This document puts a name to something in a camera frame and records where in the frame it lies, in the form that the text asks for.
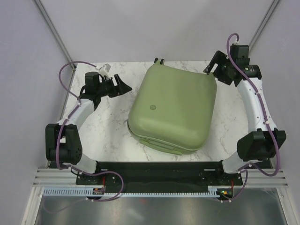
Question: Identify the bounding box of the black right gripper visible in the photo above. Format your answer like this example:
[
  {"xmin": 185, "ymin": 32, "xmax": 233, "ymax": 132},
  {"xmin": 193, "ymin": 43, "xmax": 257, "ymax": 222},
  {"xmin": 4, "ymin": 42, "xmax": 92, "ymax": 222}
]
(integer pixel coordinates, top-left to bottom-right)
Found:
[{"xmin": 203, "ymin": 51, "xmax": 234, "ymax": 86}]

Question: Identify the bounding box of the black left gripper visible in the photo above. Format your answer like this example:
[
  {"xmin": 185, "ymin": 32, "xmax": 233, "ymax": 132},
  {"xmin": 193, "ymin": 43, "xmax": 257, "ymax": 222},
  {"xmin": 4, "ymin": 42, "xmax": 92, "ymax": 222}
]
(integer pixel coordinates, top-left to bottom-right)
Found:
[{"xmin": 97, "ymin": 75, "xmax": 132, "ymax": 98}]

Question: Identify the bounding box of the green hard-shell suitcase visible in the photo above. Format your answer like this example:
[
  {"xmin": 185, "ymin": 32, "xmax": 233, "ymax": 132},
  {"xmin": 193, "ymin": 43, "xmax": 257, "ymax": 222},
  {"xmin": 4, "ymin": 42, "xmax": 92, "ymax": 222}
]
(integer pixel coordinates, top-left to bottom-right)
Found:
[{"xmin": 127, "ymin": 58, "xmax": 217, "ymax": 155}]

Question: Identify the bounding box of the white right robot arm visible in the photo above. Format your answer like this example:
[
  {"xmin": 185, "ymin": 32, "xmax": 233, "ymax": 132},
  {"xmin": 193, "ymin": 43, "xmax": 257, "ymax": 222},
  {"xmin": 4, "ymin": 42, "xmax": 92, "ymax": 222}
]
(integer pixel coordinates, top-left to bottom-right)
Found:
[{"xmin": 204, "ymin": 44, "xmax": 286, "ymax": 185}]

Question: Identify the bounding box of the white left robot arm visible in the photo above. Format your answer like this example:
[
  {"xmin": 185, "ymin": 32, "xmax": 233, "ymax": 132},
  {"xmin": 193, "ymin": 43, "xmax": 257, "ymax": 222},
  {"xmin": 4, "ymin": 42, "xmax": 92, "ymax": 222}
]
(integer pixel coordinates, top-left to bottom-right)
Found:
[{"xmin": 45, "ymin": 72, "xmax": 132, "ymax": 184}]

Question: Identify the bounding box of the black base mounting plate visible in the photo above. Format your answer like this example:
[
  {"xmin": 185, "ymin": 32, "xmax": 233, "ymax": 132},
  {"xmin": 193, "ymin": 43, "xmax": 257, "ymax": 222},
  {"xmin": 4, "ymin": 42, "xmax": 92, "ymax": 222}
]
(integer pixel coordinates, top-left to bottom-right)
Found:
[{"xmin": 76, "ymin": 162, "xmax": 243, "ymax": 192}]

